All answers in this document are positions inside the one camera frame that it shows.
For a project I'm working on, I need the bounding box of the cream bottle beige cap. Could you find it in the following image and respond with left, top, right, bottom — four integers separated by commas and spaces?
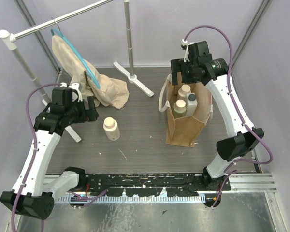
177, 84, 191, 101

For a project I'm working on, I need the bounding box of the white square bottle black cap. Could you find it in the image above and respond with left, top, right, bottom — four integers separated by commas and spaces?
185, 93, 198, 116

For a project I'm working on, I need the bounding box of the yellow-green bottle cream cap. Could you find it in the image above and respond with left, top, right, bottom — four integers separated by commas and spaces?
173, 99, 187, 118

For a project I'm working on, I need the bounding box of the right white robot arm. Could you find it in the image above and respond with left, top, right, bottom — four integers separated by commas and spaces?
171, 40, 264, 190

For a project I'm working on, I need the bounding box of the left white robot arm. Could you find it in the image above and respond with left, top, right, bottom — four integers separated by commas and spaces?
0, 83, 99, 220

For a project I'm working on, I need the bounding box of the brown canvas bag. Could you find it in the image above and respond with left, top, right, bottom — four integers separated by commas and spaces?
158, 73, 213, 147

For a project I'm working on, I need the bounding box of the beige cloth garment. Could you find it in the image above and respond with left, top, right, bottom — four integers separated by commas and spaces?
52, 35, 130, 109

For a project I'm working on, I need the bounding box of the blue clothes hanger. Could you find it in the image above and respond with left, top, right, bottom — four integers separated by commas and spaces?
50, 29, 101, 89

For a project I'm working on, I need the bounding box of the beige bottle pink cap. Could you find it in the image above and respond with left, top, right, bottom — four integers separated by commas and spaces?
103, 117, 120, 141

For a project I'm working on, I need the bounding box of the white garment rack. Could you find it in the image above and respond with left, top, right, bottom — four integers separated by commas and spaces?
0, 0, 155, 143

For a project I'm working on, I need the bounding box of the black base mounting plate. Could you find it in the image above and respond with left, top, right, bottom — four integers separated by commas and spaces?
72, 173, 224, 197

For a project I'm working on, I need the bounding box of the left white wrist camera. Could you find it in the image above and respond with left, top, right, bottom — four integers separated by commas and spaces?
59, 82, 83, 102

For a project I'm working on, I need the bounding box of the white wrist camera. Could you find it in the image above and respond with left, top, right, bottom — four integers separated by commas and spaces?
59, 82, 83, 102
181, 39, 195, 62

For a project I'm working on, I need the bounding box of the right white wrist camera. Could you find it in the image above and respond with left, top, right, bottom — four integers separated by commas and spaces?
181, 39, 195, 62

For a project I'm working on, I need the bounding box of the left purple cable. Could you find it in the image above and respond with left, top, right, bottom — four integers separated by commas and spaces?
11, 83, 68, 232

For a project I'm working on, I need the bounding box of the purple cable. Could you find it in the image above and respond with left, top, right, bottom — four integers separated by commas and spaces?
11, 83, 68, 232
183, 26, 274, 209

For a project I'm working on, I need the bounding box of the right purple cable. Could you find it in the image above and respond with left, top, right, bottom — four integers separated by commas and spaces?
183, 26, 274, 209

